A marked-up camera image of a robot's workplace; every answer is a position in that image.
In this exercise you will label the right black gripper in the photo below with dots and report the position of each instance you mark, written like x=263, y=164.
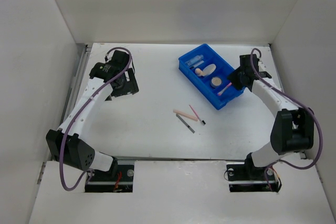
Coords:
x=232, y=76

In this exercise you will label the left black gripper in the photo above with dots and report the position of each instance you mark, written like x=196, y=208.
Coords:
x=129, y=87

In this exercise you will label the round compact powder jar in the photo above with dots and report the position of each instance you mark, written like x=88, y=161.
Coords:
x=216, y=82

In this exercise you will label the pink handled makeup brush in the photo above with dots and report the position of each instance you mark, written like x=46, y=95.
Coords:
x=224, y=89

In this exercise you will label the round white powder puff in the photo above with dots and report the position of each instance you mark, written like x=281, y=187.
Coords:
x=208, y=70

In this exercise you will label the small white black-capped bottle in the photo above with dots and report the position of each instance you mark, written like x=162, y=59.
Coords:
x=197, y=64

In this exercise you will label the beige makeup sponge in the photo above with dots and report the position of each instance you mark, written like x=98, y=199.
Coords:
x=199, y=72

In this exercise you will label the clear plastic bottle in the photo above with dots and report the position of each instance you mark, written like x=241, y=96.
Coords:
x=194, y=60

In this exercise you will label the thin pink mascara brush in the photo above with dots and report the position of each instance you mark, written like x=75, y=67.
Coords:
x=198, y=117

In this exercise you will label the grey pink lip pencil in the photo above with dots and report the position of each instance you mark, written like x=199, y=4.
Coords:
x=185, y=123

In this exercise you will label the pink thick makeup stick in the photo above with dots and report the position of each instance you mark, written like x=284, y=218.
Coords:
x=183, y=114

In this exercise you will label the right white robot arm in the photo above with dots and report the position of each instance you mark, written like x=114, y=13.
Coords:
x=293, y=128

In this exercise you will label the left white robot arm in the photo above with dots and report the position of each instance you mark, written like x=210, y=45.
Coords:
x=69, y=144

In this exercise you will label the blue plastic organizer bin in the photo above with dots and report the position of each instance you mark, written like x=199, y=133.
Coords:
x=223, y=69

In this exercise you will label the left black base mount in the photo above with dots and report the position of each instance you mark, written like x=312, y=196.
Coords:
x=120, y=181

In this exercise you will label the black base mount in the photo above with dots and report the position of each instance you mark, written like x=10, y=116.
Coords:
x=120, y=181
x=240, y=181

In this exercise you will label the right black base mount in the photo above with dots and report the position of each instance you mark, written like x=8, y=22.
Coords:
x=240, y=181

